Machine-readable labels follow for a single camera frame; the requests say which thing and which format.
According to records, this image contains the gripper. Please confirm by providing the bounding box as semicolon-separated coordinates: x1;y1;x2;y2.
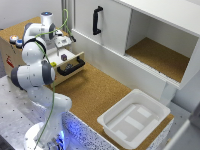
54;34;74;50

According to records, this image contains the purple block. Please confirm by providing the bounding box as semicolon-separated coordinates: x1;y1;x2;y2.
60;53;68;61

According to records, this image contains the wooden drawer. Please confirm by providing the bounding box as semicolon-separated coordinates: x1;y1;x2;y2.
47;49;87;88

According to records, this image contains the blue button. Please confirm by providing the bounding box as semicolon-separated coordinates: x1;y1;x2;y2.
15;39;24;47

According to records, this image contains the red button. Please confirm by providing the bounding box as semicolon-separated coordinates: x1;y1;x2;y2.
9;34;19;44

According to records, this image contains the wooden drawer box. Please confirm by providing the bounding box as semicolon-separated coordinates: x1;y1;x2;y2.
0;15;78;89

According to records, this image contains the white sliding door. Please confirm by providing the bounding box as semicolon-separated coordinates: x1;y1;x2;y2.
73;0;133;57

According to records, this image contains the white plastic box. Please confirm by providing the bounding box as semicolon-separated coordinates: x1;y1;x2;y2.
96;88;172;150

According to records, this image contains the white cabinet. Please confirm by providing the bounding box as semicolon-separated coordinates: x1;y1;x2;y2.
70;0;200;107

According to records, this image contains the black drawer handle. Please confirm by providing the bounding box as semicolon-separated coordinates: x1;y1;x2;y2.
56;55;86;77

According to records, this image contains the black door handle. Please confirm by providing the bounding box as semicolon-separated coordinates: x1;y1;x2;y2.
92;5;104;36

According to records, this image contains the green cable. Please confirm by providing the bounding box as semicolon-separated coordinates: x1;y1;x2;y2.
33;8;71;150

